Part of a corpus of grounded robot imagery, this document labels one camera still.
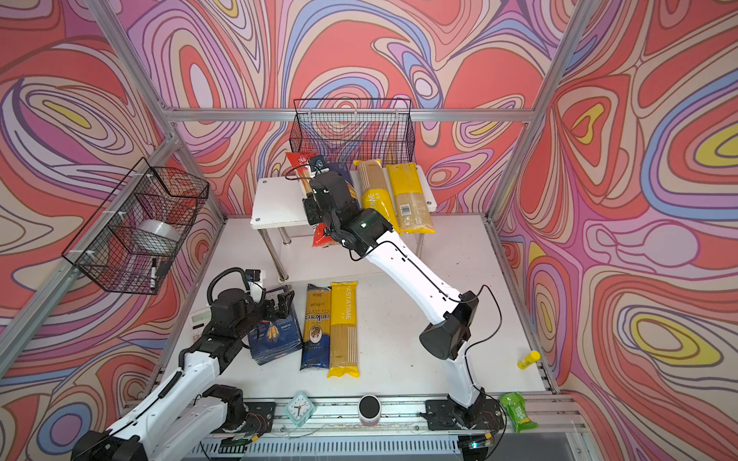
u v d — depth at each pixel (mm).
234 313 639
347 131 929
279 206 729
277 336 807
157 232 717
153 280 714
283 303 751
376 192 734
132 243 727
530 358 756
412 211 703
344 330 865
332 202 500
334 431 725
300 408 733
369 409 708
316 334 860
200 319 885
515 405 750
